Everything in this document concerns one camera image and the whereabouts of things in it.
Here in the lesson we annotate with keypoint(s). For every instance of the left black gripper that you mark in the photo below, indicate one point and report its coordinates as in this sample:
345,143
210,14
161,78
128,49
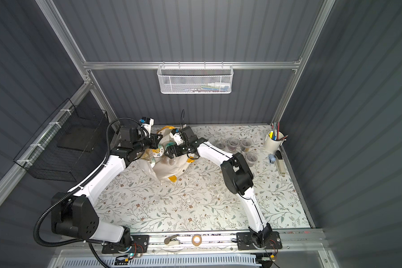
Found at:
153,142

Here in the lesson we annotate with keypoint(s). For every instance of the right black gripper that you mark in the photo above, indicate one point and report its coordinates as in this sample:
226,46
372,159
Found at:
180,149

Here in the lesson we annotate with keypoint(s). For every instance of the white canvas tote bag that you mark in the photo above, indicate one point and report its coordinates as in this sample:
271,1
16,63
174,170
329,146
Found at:
164,168

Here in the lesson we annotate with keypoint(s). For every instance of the orange label seed jar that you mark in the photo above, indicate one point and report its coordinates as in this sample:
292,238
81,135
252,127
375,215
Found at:
233,144

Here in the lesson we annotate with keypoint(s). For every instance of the clear lid seed jar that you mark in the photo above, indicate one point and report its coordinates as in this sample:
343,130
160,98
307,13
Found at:
246,145

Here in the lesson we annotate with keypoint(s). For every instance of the sunflower bottom seed jar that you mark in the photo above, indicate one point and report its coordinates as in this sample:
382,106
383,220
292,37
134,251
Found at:
158,153

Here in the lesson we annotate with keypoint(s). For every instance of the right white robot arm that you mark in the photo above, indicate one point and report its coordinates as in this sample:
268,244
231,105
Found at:
237,176

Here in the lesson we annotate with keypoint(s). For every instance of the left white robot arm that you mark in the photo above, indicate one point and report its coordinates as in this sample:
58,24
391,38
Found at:
73,213

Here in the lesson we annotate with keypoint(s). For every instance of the white pen cup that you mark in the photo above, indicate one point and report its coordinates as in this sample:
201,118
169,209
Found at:
274,139

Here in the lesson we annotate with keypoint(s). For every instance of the grey stapler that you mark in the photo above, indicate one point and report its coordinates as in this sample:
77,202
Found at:
280,164

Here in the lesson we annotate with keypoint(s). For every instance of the masking tape roll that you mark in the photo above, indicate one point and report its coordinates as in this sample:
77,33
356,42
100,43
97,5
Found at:
196,240

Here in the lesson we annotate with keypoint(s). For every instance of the beige tape dispenser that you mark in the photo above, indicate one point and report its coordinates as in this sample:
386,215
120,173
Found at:
172,240

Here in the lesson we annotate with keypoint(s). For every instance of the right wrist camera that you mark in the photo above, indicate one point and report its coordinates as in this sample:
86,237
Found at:
178,138

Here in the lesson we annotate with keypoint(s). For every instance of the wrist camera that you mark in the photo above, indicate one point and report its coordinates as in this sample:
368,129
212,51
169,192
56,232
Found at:
147,123
178,138

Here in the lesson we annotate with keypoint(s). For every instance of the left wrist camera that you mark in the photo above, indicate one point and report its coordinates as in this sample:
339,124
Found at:
147,123

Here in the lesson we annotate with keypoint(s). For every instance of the black wire side basket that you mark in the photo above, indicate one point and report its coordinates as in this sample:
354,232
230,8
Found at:
70,148

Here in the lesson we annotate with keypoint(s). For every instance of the white wire wall basket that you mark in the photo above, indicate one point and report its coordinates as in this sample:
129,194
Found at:
195,81

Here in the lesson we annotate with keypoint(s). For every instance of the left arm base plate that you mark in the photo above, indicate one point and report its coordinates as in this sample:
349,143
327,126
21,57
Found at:
139,244

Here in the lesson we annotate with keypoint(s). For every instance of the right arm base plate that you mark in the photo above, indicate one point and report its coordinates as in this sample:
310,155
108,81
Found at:
244,242

